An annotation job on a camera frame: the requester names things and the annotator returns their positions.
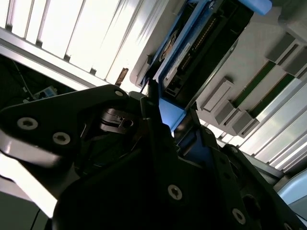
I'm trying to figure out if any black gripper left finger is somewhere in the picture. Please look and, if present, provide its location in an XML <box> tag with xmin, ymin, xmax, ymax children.
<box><xmin>0</xmin><ymin>79</ymin><xmax>189</xmax><ymax>213</ymax></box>

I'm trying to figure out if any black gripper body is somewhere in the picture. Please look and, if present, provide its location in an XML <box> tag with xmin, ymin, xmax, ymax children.
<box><xmin>51</xmin><ymin>148</ymin><xmax>217</xmax><ymax>230</ymax></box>

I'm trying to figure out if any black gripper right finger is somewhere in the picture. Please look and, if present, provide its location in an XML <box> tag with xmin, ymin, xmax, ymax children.
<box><xmin>189</xmin><ymin>107</ymin><xmax>304</xmax><ymax>230</ymax></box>

